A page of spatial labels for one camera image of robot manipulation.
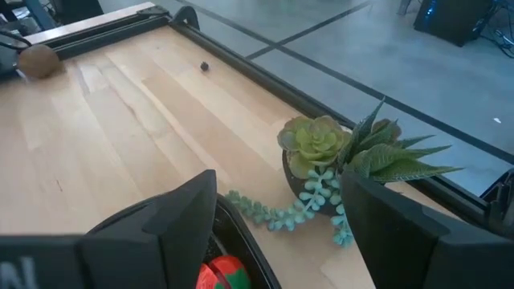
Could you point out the tiny black berry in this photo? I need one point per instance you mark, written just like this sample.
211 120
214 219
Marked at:
205 66

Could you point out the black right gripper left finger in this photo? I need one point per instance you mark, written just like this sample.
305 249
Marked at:
160 257

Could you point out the black computer tower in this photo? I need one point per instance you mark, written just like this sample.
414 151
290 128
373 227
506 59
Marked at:
454 20

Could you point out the large red toy strawberry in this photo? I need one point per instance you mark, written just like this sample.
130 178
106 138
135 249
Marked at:
231 273

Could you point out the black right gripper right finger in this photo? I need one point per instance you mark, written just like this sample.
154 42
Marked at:
401 257

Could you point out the white floor scrap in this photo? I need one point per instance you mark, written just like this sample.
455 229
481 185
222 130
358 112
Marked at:
497 120

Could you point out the potted succulent plant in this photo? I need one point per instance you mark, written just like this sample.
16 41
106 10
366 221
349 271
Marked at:
317 140

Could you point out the black plastic tupperware container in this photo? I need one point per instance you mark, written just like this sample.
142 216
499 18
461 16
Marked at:
241 241

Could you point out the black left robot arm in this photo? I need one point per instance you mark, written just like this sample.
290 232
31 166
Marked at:
8 64

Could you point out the brown kiwi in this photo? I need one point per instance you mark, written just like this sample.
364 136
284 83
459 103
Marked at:
39 61

